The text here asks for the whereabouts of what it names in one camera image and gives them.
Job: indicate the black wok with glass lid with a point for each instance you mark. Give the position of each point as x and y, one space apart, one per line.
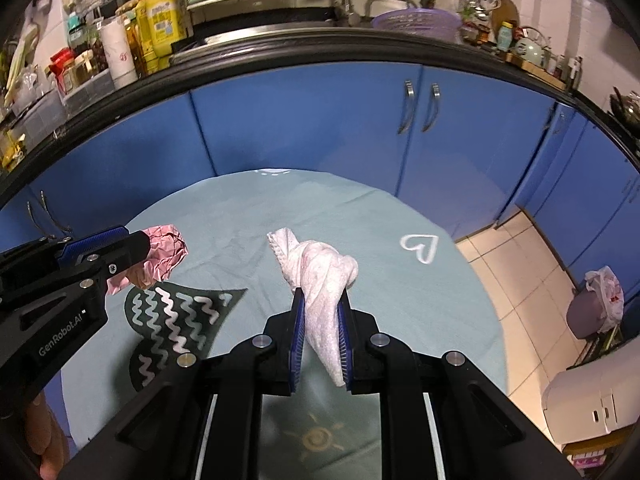
626 109

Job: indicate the yellow detergent bottle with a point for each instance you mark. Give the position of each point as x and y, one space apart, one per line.
166 24

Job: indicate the pink paper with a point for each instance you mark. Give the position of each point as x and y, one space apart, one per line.
167 250

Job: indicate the teal printed tablecloth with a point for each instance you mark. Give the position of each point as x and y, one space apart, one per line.
412 279

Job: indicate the purple plastic colander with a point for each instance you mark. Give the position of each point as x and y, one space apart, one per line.
429 23

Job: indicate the white tissue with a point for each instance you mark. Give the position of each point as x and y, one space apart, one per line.
322 274

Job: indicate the white paper cup on counter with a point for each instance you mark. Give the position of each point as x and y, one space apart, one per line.
118 55

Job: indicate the person's left hand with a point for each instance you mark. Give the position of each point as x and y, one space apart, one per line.
46 438

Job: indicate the round wooden cutting board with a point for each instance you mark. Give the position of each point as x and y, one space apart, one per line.
503 11

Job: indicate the white tall appliance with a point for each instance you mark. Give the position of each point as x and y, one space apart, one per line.
594 399

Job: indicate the mint green kettle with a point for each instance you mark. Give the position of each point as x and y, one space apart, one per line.
531 45

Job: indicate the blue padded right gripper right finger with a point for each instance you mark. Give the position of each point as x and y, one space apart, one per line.
344 318

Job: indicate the grey bin with white bag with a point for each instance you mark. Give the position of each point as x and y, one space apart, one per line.
598 307

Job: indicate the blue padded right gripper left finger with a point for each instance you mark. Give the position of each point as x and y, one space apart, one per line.
296 345

